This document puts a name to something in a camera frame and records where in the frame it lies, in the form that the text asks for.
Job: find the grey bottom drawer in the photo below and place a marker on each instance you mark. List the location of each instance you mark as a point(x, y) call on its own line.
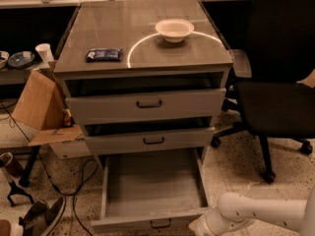
point(152, 190)

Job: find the grey drawer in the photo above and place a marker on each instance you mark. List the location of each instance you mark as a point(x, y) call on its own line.
point(152, 190)
point(144, 98)
point(195, 132)

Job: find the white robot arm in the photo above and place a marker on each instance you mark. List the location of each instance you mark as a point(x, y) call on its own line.
point(235, 211)

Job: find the grey top drawer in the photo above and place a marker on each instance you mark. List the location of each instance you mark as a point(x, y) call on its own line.
point(144, 98)

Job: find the grey drawer cabinet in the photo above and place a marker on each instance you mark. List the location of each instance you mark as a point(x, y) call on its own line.
point(130, 25)

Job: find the grey middle drawer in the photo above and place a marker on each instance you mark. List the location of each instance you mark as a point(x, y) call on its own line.
point(195, 132)

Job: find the white paper bowl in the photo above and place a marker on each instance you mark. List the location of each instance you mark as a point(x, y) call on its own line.
point(174, 30)

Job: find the blue snack packet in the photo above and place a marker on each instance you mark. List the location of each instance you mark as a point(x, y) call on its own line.
point(104, 54)

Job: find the small red bottle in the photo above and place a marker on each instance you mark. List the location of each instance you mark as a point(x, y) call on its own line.
point(67, 119)

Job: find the brown cardboard box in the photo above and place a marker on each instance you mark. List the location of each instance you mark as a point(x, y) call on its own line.
point(41, 106)

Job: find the white paper cup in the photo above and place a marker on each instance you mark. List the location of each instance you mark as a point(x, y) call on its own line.
point(44, 52)

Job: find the black office chair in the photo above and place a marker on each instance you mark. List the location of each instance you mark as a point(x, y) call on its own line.
point(272, 99)

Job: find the dark blue plate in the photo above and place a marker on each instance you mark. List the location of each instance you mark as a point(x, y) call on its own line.
point(21, 60)

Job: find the black stand leg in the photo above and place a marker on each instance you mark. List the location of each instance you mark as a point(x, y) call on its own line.
point(14, 189)

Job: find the dark sneaker shoe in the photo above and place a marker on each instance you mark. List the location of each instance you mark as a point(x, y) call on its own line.
point(41, 218)

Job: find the grey bowl at left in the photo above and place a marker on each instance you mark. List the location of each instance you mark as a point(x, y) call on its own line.
point(4, 56)

